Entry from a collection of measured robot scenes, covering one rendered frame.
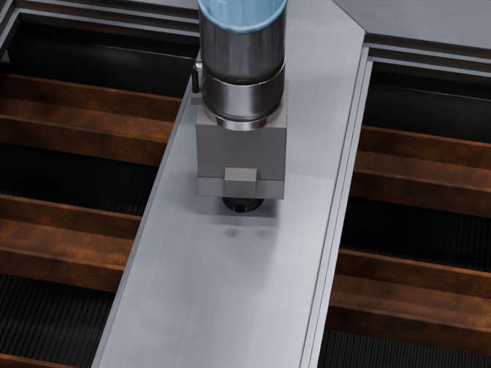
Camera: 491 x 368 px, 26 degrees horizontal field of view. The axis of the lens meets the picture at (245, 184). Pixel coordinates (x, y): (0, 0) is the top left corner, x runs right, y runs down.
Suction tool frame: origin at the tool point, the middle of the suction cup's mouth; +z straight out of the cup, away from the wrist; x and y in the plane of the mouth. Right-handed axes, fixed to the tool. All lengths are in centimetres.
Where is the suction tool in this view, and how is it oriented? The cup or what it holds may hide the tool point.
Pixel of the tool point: (242, 203)
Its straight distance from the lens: 110.1
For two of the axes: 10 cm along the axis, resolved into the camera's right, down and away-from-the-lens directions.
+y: 10.0, 0.4, -0.4
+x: 0.5, -7.6, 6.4
